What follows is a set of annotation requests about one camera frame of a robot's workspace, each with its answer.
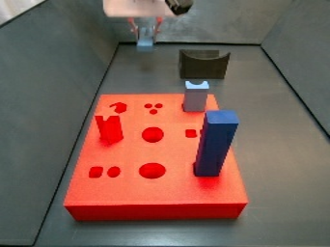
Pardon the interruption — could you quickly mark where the red peg board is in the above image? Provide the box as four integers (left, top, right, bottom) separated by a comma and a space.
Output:
63, 94, 248, 221

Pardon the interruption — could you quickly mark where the light blue double-square object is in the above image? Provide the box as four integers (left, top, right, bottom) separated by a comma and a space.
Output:
137, 27, 154, 52

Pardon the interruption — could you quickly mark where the red notched peg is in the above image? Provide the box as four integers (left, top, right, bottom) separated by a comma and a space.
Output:
95, 116, 125, 145

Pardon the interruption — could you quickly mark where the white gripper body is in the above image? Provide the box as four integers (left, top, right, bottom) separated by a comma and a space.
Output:
103, 0, 194, 17

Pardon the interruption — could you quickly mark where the dark blue tall block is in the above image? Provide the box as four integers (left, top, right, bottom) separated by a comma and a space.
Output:
194, 110, 240, 177

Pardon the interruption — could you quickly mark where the grey-blue notched block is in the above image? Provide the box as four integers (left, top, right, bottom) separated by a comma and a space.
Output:
184, 81, 209, 112

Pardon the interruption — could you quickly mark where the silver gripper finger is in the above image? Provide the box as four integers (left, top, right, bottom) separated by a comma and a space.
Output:
129, 17, 140, 40
154, 16, 164, 41

